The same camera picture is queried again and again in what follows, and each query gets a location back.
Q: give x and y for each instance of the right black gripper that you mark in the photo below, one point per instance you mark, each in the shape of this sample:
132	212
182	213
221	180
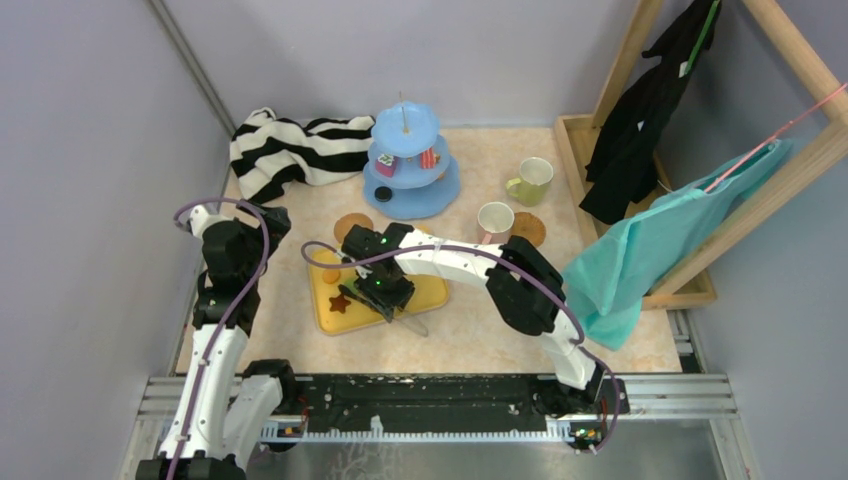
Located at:
385	302

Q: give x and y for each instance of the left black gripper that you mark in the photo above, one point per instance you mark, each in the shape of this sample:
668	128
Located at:
280	224

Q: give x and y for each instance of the brown star cookie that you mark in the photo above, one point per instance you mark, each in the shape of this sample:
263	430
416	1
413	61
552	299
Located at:
339	303

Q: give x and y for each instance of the yellow plastic tray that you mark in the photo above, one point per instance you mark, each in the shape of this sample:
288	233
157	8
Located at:
430	292

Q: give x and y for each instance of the black macaron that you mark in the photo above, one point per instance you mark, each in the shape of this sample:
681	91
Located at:
383	194

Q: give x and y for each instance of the blue three-tier cake stand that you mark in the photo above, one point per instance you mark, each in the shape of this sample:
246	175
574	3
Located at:
405	130

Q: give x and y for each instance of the purple triangular cake slice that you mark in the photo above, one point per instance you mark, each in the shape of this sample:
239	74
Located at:
386	165

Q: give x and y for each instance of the red striped cake slice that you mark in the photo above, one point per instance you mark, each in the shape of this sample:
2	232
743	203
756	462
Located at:
429	159

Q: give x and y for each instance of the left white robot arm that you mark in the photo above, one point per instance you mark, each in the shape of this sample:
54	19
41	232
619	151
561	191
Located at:
214	432

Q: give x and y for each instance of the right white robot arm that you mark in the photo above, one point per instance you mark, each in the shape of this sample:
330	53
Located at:
524	287

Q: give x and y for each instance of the black white striped cloth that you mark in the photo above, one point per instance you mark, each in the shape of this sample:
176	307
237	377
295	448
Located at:
268	152

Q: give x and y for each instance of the left woven round coaster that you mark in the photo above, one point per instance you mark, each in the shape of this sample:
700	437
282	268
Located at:
345	223

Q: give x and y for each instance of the woven round coaster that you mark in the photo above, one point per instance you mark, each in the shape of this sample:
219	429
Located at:
529	227
345	223

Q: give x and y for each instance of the pink mug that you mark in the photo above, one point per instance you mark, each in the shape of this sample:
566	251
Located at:
495	221

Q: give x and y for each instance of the right woven round coaster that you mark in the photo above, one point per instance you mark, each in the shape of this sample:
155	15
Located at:
529	227

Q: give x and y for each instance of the green mug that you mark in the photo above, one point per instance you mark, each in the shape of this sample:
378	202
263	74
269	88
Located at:
531	185

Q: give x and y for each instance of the teal hanging shirt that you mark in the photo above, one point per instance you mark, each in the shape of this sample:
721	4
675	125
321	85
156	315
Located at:
606	283

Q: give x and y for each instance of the black hanging garment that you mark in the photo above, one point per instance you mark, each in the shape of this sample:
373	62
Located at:
621	168

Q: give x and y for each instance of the wooden clothes rack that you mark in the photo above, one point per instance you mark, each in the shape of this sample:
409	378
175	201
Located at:
688	284

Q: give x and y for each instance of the pink clothes hanger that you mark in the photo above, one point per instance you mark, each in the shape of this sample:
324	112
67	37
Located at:
768	139

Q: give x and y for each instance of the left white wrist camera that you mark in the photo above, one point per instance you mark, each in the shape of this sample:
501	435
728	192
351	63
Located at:
199	219

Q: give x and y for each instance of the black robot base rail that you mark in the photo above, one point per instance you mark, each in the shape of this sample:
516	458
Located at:
340	408

